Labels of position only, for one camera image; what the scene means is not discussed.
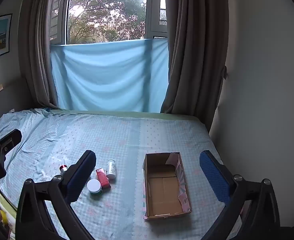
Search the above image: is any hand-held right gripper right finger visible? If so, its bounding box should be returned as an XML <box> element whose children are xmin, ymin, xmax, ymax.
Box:
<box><xmin>199</xmin><ymin>150</ymin><xmax>281</xmax><ymax>240</ymax></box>

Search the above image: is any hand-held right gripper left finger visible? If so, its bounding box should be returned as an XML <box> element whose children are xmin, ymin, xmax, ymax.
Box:
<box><xmin>15</xmin><ymin>150</ymin><xmax>97</xmax><ymax>240</ymax></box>

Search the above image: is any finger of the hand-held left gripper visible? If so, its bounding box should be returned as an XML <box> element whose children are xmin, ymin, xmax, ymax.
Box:
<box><xmin>0</xmin><ymin>129</ymin><xmax>23</xmax><ymax>157</ymax></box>

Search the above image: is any green jar with white lid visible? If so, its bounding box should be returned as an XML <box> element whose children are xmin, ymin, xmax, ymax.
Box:
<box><xmin>87</xmin><ymin>179</ymin><xmax>103</xmax><ymax>195</ymax></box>

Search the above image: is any small red carton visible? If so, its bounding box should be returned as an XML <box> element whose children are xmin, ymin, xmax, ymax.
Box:
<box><xmin>95</xmin><ymin>167</ymin><xmax>111</xmax><ymax>190</ymax></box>

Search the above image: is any white pill bottle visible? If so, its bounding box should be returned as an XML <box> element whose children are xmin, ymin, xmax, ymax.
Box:
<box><xmin>106</xmin><ymin>159</ymin><xmax>117</xmax><ymax>179</ymax></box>

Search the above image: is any cardboard box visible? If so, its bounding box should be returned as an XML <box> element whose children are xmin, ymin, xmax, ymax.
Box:
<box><xmin>142</xmin><ymin>152</ymin><xmax>193</xmax><ymax>220</ymax></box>

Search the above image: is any checked floral bed sheet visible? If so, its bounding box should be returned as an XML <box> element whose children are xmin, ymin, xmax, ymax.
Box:
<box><xmin>0</xmin><ymin>108</ymin><xmax>237</xmax><ymax>240</ymax></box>

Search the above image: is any grey-brown curtain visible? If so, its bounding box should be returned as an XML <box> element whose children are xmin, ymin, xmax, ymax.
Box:
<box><xmin>18</xmin><ymin>0</ymin><xmax>74</xmax><ymax>108</ymax></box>
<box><xmin>160</xmin><ymin>0</ymin><xmax>230</xmax><ymax>133</ymax></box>

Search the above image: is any light blue window cloth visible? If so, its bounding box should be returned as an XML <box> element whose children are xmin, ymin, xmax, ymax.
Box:
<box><xmin>50</xmin><ymin>37</ymin><xmax>170</xmax><ymax>113</ymax></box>

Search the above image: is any window with grey frame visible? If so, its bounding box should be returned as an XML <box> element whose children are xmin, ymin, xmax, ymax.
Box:
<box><xmin>49</xmin><ymin>0</ymin><xmax>168</xmax><ymax>46</ymax></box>

